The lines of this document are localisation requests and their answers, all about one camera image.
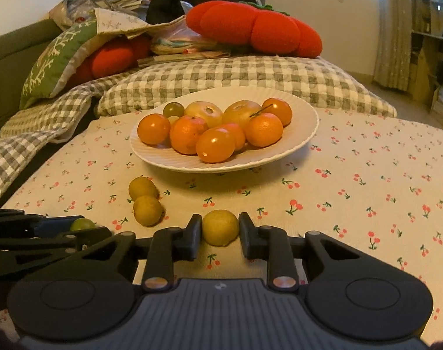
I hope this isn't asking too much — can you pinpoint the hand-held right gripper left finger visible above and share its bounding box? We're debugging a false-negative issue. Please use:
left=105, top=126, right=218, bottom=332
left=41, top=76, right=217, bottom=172
left=79, top=213, right=203, bottom=293

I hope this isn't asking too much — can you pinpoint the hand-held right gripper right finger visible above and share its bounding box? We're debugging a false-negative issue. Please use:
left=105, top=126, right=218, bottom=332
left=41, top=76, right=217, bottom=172
left=238, top=212, right=368, bottom=292

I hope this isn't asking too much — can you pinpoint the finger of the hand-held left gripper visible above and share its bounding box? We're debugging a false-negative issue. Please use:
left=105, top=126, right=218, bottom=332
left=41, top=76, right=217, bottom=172
left=0, top=227, right=113, bottom=282
left=0, top=209, right=86, bottom=238

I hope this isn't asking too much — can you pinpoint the pile of tangerines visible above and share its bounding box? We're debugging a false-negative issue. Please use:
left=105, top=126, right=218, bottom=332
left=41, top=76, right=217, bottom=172
left=137, top=97, right=293, bottom=164

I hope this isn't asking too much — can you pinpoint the white paper plate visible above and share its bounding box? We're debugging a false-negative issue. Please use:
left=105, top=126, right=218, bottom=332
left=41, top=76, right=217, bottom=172
left=129, top=87, right=320, bottom=174

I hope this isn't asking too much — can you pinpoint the pale yellow round fruit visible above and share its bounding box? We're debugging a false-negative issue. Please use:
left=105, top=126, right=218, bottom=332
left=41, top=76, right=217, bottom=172
left=184, top=101, right=224, bottom=129
left=222, top=100, right=264, bottom=127

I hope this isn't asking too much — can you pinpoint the grey checked blanket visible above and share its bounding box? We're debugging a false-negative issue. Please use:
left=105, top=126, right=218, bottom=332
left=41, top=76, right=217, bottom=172
left=0, top=79, right=135, bottom=209

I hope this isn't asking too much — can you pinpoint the grey checked cushion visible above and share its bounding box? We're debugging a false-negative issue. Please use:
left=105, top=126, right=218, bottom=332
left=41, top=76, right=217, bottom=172
left=97, top=55, right=398, bottom=119

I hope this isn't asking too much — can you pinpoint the green white patterned pillow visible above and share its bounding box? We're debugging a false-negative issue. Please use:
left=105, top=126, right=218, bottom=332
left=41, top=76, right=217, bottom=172
left=19, top=7, right=188, bottom=110

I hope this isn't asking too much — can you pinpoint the red tomato-shaped cushion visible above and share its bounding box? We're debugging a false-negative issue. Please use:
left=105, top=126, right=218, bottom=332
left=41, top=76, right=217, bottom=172
left=66, top=36, right=153, bottom=87
left=185, top=1, right=323, bottom=58

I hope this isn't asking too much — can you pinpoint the green sofa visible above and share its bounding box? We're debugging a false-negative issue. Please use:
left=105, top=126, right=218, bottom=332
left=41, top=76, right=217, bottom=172
left=0, top=18, right=67, bottom=136

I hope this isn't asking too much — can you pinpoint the stack of books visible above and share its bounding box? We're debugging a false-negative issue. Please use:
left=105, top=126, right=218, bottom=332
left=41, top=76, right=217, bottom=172
left=137, top=36, right=232, bottom=68

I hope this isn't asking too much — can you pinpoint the clear plastic bag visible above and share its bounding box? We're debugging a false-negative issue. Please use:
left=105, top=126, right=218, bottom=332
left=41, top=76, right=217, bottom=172
left=151, top=1, right=203, bottom=45

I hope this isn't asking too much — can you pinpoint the pile of newspapers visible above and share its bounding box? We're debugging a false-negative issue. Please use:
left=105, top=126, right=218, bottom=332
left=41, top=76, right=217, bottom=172
left=48, top=0, right=157, bottom=32

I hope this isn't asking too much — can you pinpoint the wooden desk with shelves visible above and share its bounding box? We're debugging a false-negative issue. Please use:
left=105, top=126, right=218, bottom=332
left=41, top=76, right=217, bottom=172
left=407, top=0, right=443, bottom=132

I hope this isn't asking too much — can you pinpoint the beige floral curtain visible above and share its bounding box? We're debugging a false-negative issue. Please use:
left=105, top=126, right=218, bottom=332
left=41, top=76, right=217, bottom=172
left=372, top=0, right=418, bottom=92

